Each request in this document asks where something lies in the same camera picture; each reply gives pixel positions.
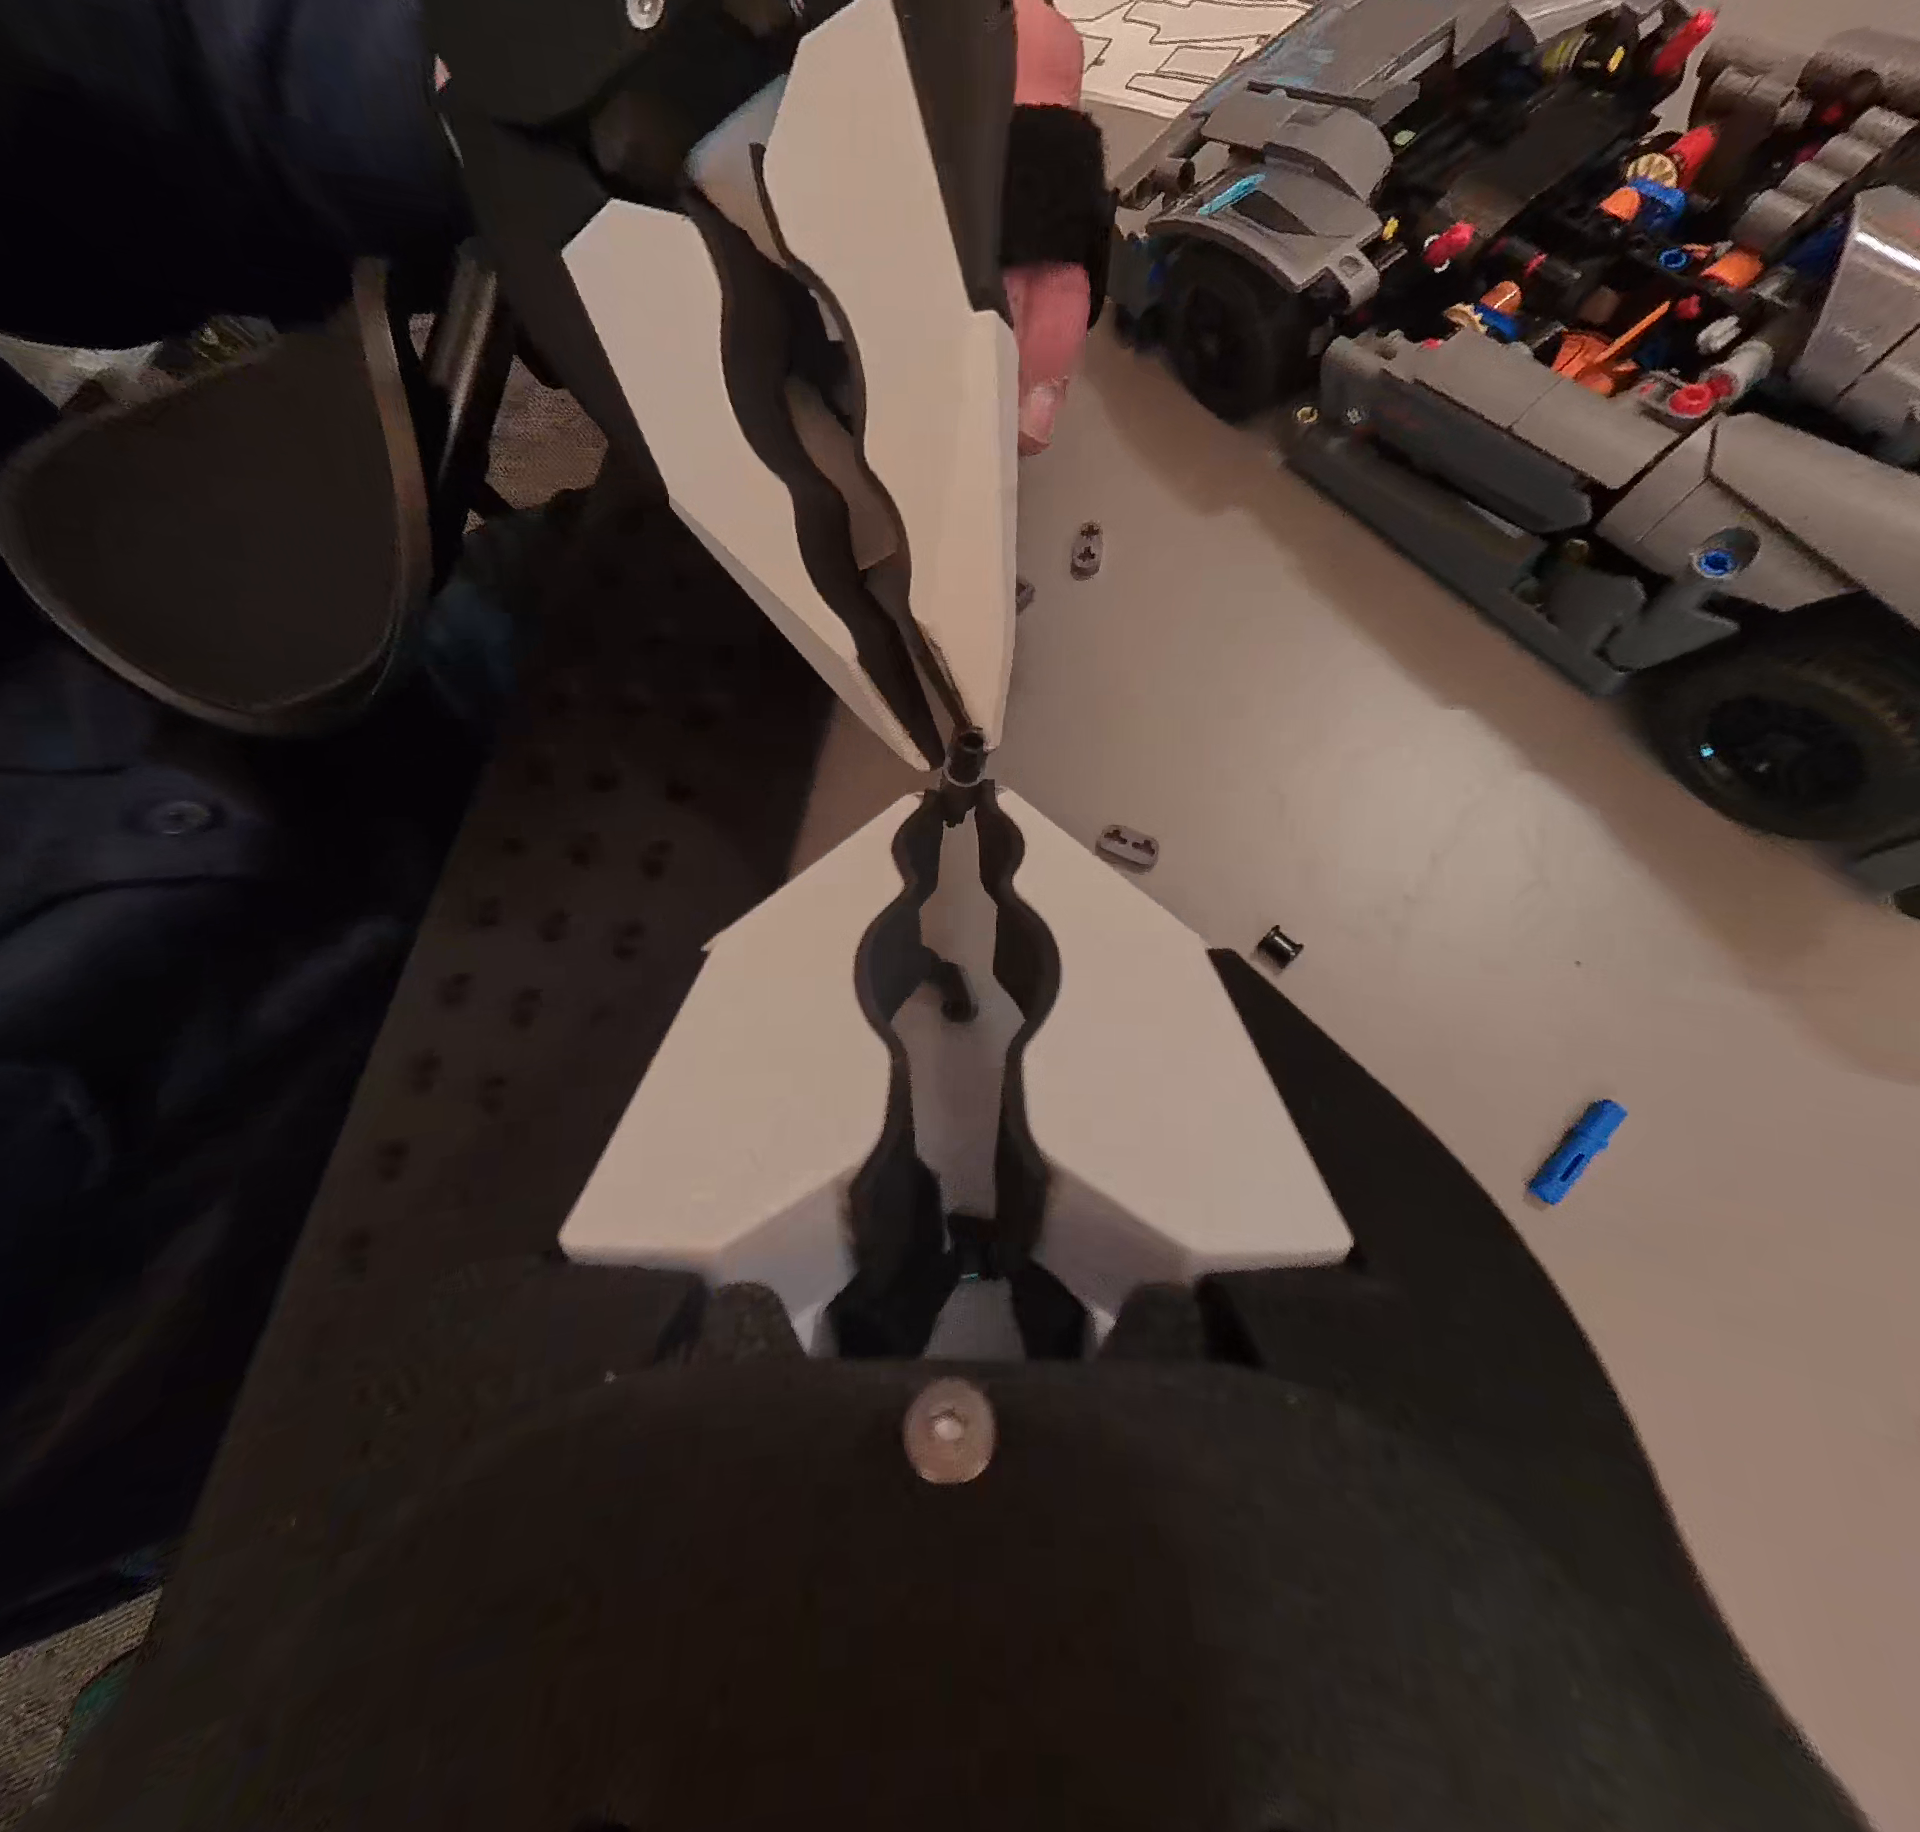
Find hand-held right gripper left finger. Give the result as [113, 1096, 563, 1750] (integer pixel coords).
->
[557, 794, 949, 1356]

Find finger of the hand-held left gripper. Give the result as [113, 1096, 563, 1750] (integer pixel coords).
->
[561, 202, 946, 776]
[691, 0, 1023, 771]

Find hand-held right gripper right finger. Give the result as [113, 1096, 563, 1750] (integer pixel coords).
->
[973, 789, 1353, 1356]

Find scattered small lego pieces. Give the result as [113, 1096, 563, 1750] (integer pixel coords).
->
[931, 519, 1308, 1024]

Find blue lego pin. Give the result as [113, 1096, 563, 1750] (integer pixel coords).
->
[1528, 1099, 1628, 1205]

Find grey lego car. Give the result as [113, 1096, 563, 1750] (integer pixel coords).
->
[1111, 0, 1920, 919]

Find person's left hand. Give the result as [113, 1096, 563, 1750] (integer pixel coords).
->
[996, 0, 1092, 455]

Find black perforated board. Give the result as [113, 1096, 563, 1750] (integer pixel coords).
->
[136, 496, 842, 1832]

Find black chair armrest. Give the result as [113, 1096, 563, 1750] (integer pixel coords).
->
[0, 256, 437, 738]

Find white sticker sheet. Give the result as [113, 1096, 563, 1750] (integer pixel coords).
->
[1036, 0, 1478, 109]

